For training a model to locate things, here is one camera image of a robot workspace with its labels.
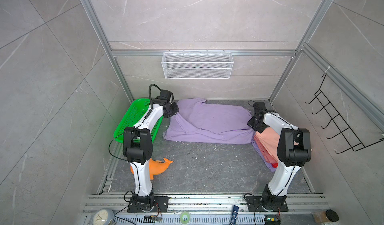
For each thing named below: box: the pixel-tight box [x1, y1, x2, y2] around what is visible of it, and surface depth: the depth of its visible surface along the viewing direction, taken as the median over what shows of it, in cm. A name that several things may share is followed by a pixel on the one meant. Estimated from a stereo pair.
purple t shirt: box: [163, 98, 256, 144], surface depth 103 cm
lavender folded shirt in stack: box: [251, 132, 277, 172], surface depth 93 cm
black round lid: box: [325, 209, 339, 223], surface depth 64 cm
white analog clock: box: [92, 208, 115, 225], surface depth 68 cm
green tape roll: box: [180, 211, 190, 224], surface depth 71 cm
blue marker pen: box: [230, 205, 239, 225], surface depth 70 cm
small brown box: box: [312, 211, 332, 223], surface depth 67 cm
